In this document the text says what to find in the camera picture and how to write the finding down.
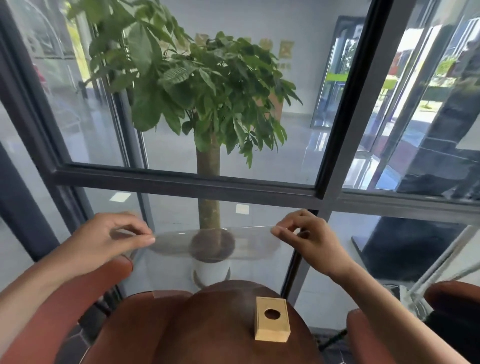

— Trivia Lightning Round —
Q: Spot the person's left hand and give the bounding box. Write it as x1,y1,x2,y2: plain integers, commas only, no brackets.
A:
67,212,156,279

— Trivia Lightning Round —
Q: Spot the person's right hand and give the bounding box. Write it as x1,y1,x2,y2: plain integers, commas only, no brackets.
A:
271,209,355,280

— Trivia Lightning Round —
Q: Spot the clear plastic film sheet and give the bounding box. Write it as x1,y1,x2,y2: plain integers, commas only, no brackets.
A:
148,225,282,262

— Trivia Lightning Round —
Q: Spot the person's left forearm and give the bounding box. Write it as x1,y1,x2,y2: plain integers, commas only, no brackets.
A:
0,240,81,357

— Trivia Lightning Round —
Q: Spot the person's right forearm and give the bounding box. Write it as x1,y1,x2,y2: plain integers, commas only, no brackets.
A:
330,262,470,364

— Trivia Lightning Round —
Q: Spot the white plant pot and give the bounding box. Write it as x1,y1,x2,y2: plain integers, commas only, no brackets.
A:
191,258,232,290

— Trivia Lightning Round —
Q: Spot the orange-brown leather armchair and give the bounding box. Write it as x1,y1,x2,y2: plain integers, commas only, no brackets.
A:
0,256,134,364

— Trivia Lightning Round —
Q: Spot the wooden box with round hole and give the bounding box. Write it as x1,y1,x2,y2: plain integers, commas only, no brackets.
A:
254,296,291,343

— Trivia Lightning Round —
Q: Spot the white metal stand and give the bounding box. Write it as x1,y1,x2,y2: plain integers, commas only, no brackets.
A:
399,225,480,320

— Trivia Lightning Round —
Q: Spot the green leafy potted tree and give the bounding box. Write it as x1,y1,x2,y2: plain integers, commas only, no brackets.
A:
67,0,303,263

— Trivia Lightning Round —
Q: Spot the brown leather armchair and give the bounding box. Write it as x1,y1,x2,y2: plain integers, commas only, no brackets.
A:
346,281,480,364

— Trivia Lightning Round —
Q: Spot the dark grey window frame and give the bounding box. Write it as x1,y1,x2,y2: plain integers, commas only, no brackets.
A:
0,0,480,305

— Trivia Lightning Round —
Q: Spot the glass door with dark frame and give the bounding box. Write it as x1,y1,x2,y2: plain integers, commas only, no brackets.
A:
310,15,367,130

